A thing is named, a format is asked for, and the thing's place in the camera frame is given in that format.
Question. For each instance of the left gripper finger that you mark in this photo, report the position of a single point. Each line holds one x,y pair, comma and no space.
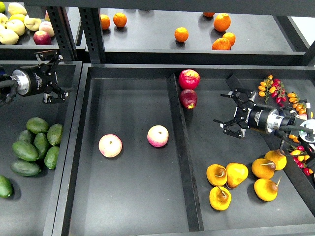
48,60
55,94

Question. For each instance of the bright red apple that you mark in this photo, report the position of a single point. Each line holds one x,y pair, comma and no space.
189,79

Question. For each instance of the pink apple left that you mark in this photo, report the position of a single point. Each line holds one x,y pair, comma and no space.
110,145

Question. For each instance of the orange on shelf left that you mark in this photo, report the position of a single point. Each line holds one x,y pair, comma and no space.
105,21

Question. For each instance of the orange at shelf back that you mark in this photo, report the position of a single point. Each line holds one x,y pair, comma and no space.
208,14

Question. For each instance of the cherry tomato bunch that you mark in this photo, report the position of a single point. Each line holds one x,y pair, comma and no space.
274,89

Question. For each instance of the yellow pear with stem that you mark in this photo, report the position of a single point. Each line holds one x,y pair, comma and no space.
220,198

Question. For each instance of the pink apple centre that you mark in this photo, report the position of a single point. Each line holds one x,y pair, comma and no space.
158,136

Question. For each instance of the dark red apple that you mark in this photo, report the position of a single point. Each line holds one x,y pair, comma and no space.
188,98

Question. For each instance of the red apple on shelf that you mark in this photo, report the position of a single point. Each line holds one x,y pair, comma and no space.
41,37

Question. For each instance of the black tray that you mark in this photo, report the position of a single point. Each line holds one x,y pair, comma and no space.
31,209
163,191

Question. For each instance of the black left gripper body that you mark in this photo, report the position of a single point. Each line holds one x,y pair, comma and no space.
33,80

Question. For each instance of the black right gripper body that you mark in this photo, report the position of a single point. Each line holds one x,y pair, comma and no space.
261,118

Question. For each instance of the dark green avocado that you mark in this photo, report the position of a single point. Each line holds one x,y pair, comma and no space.
25,151

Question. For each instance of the pink peach on shelf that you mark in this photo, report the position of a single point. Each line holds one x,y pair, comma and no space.
47,27

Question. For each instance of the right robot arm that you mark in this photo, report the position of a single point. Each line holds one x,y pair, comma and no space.
305,132

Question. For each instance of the large orange on shelf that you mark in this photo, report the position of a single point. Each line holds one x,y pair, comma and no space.
222,22

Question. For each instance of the pale yellow apple shelf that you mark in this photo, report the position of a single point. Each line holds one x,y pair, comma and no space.
32,23

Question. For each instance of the orange shelf front right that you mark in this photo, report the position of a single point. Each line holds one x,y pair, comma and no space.
221,44

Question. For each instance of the pale yellow pear shelf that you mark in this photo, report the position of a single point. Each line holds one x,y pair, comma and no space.
8,37

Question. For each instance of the black centre tray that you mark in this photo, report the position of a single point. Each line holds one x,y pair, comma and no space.
163,191

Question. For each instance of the tall yellow pear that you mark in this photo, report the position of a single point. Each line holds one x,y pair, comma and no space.
236,174

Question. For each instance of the black left tray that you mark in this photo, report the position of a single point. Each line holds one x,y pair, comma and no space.
31,209

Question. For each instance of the pink apple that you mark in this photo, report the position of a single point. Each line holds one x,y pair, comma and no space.
110,145
158,136

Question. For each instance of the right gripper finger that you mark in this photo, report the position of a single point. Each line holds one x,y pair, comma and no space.
226,126
244,98

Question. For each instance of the orange shelf small right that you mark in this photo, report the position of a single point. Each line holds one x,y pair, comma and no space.
231,37

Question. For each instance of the pink apple right bin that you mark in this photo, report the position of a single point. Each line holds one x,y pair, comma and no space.
303,116

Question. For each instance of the green avocado right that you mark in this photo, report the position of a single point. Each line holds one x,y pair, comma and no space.
54,134

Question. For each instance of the orange on shelf centre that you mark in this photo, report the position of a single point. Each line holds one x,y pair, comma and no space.
181,34

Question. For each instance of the black upper shelf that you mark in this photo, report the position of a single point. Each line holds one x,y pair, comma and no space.
268,32

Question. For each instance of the green avocado top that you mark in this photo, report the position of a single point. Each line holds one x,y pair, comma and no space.
37,125

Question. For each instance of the green avocado lower left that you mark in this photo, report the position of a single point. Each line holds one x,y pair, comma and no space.
6,188

